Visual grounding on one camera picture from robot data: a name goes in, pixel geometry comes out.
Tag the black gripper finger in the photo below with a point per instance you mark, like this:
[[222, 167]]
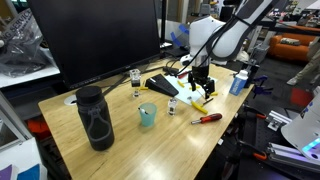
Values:
[[191, 81], [209, 88]]

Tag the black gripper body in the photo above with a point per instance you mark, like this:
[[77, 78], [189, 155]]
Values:
[[201, 72]]

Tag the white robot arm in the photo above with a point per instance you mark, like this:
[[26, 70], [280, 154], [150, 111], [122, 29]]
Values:
[[203, 31]]

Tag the black wedge hex key stand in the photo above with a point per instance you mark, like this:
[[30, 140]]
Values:
[[161, 86]]

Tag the black monitor stand legs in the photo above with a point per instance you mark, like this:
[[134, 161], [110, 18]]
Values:
[[115, 86]]

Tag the white rectangular mat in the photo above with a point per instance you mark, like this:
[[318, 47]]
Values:
[[182, 94]]

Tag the small silver socket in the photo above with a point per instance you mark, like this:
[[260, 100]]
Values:
[[189, 98]]

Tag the black foam block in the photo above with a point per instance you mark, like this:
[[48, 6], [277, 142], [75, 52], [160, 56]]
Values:
[[170, 70]]

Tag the blue bottle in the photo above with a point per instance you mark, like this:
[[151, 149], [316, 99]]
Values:
[[237, 86]]

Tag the clear acrylic bottle-shaped piece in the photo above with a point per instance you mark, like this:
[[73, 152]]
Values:
[[172, 107]]

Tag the blue clear face shield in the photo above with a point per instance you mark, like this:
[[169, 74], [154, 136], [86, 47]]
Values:
[[180, 35]]

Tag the blue spring clamp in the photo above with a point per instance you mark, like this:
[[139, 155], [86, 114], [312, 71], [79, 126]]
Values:
[[261, 88]]

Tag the white marker pen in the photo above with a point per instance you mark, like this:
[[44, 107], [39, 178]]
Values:
[[142, 110]]

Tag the small clear acrylic piece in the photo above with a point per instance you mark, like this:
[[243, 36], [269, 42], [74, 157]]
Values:
[[136, 94]]

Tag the teal plastic cup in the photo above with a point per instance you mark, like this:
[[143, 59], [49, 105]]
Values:
[[148, 119]]

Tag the orange sofa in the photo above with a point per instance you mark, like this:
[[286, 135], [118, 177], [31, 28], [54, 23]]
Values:
[[290, 51]]

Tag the red floor mat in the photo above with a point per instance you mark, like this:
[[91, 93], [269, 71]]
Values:
[[301, 96]]

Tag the grey sofa cushion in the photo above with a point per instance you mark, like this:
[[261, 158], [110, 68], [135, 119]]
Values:
[[290, 41]]

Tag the person in beige trousers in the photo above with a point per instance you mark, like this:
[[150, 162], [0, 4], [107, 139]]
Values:
[[305, 68]]

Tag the black insulated water bottle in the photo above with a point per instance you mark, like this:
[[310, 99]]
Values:
[[96, 126]]

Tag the black computer monitor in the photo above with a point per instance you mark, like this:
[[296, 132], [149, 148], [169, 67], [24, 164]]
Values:
[[93, 40]]

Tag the clear grey plastic bag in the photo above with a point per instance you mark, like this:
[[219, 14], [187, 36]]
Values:
[[20, 53]]

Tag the black bracket stand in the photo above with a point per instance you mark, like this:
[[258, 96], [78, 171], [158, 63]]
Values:
[[252, 68]]

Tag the silver metal bracket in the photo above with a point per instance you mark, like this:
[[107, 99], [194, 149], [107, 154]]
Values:
[[278, 120]]

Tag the aluminium extrusion rail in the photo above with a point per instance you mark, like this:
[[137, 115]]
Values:
[[290, 155]]

